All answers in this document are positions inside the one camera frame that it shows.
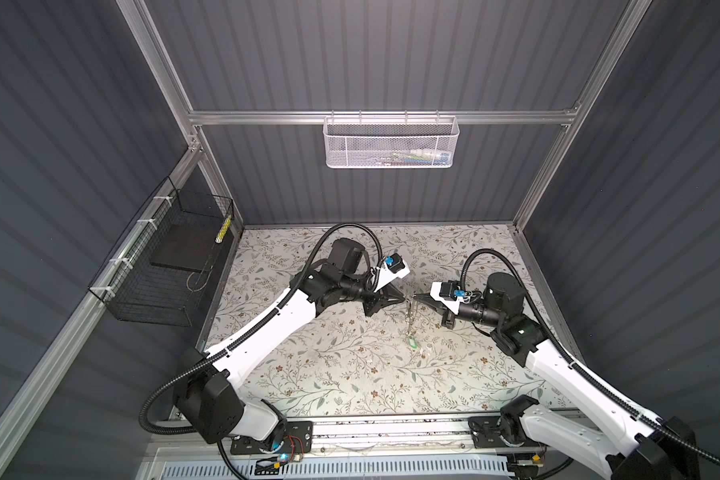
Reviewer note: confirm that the floral table mat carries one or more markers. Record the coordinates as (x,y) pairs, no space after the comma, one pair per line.
(344,363)

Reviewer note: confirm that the yellow marker in basket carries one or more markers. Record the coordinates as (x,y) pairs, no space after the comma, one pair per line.
(219,238)

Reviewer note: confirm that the black wire basket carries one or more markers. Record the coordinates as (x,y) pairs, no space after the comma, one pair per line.
(133,290)

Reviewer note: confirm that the white ventilated cable duct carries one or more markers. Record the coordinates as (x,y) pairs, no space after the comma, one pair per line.
(440,466)

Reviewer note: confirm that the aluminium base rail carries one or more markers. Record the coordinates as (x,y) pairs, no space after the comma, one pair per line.
(366,435)

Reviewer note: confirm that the white wire mesh basket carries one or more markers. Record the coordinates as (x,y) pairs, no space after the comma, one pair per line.
(350,140)

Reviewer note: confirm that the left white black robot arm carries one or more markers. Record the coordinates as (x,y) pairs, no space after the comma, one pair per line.
(209,399)

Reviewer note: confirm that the black pad in basket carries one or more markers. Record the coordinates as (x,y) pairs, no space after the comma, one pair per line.
(187,248)

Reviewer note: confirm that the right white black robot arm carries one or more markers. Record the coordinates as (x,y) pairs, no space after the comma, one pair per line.
(625,440)

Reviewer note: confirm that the pens in white basket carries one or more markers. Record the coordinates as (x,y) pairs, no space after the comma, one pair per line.
(426,158)

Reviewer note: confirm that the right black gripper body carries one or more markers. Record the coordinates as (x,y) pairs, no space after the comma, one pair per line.
(447,319)

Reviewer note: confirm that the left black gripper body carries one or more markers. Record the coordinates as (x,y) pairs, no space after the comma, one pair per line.
(369,297)

